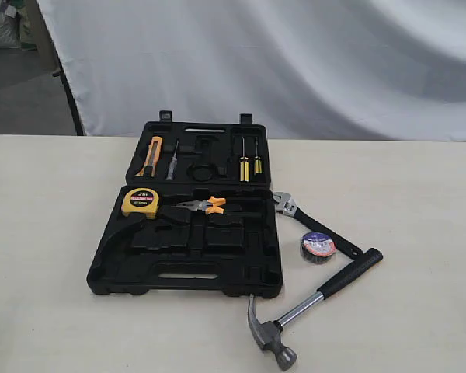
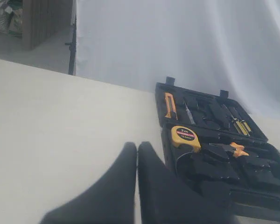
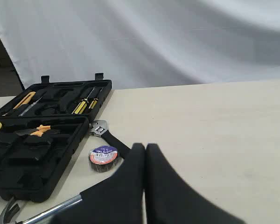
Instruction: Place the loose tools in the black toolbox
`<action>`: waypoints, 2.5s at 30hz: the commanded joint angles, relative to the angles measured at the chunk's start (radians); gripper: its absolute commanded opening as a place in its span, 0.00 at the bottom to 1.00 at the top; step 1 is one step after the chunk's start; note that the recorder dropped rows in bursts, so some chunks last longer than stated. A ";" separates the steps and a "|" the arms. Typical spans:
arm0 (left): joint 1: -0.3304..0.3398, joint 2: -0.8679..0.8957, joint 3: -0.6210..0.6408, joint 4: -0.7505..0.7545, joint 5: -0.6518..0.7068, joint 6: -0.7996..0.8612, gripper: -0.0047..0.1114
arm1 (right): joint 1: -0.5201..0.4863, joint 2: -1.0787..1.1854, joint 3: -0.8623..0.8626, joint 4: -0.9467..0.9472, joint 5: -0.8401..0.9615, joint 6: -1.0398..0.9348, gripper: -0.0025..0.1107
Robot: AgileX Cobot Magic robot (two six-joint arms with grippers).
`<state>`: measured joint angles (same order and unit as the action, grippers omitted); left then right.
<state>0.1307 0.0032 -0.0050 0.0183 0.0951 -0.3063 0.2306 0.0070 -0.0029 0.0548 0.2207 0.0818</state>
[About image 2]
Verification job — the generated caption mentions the yellow black screwdriver small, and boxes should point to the yellow black screwdriver small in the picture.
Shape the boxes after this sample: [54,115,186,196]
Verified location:
[230,107,252,135]

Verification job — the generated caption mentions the brown wooden cabinet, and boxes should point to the brown wooden cabinet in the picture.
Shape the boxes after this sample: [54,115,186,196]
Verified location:
[22,0,73,50]

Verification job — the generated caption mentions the green white bag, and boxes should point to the green white bag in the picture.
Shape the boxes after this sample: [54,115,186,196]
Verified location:
[8,0,23,38]

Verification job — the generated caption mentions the white backdrop cloth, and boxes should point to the white backdrop cloth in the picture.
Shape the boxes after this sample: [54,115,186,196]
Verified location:
[76,0,280,119]

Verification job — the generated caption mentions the yellow utility knife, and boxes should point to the yellow utility knife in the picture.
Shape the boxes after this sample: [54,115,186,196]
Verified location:
[164,92,178,120]

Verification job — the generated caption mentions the black backdrop stand pole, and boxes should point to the black backdrop stand pole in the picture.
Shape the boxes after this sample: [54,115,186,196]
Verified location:
[65,17,77,75]

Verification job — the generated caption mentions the black plastic tool case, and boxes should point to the black plastic tool case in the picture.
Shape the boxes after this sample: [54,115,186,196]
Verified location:
[155,77,280,222]

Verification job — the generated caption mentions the clear tester screwdriver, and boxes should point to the clear tester screwdriver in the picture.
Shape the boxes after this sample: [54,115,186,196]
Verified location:
[184,101,196,125]

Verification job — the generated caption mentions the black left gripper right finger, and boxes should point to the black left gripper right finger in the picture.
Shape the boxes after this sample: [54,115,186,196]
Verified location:
[138,141,238,224]

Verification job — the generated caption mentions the orange handled pliers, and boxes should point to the orange handled pliers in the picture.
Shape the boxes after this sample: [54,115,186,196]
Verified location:
[210,142,249,158]

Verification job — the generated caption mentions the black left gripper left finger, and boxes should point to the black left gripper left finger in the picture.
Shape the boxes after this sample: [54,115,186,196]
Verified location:
[41,142,137,224]

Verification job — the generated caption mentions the yellow tape measure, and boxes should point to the yellow tape measure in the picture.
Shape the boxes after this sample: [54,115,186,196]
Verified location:
[171,126,201,153]

